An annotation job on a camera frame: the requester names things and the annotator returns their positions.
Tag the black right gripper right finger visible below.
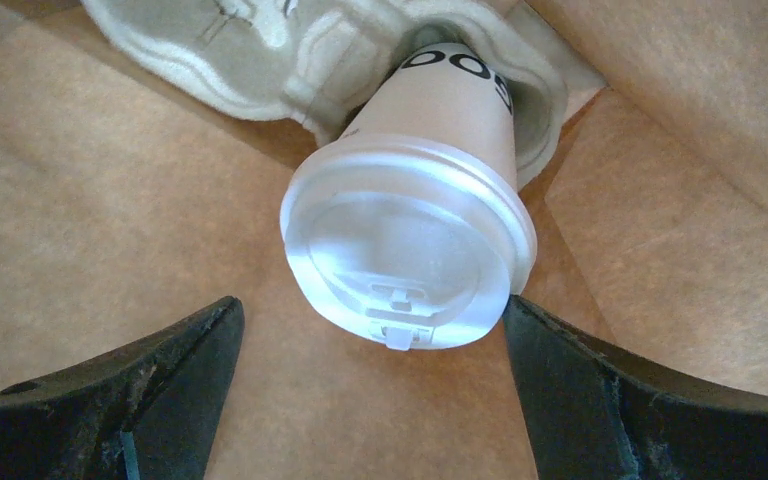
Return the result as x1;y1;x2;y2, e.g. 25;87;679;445
501;296;768;479

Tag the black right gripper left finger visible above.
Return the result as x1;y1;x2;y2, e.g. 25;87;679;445
0;296;244;479

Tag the brown paper bag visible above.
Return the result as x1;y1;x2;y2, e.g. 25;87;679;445
0;1;768;479

